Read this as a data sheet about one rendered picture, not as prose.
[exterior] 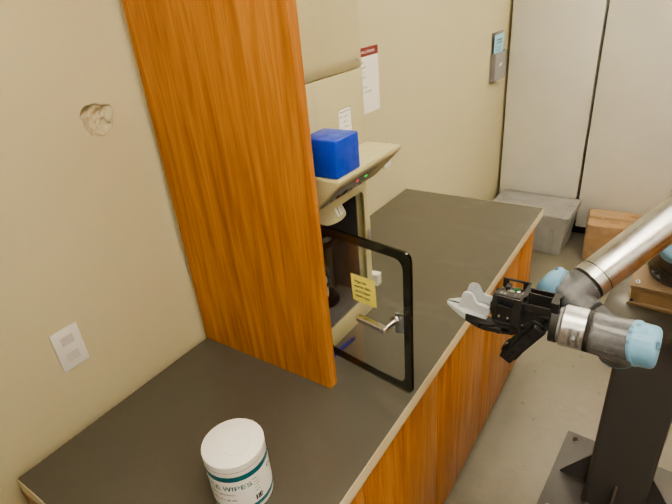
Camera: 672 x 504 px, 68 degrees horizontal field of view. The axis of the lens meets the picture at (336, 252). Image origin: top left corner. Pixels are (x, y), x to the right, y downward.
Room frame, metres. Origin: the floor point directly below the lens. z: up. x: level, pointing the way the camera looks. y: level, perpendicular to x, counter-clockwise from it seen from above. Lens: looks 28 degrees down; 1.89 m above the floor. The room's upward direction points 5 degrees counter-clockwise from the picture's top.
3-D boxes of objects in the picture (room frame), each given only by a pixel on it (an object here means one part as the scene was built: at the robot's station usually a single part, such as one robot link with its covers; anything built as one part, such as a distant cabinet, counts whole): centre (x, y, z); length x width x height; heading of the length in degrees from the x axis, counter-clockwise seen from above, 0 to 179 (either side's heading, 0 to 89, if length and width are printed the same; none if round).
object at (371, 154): (1.24, -0.07, 1.46); 0.32 x 0.12 x 0.10; 144
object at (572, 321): (0.70, -0.41, 1.33); 0.08 x 0.05 x 0.08; 144
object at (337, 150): (1.16, -0.01, 1.56); 0.10 x 0.10 x 0.09; 54
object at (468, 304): (0.80, -0.25, 1.33); 0.09 x 0.03 x 0.06; 54
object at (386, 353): (1.03, -0.05, 1.19); 0.30 x 0.01 x 0.40; 44
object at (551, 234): (3.50, -1.56, 0.17); 0.60 x 0.42 x 0.33; 52
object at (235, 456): (0.74, 0.25, 1.02); 0.13 x 0.13 x 0.15
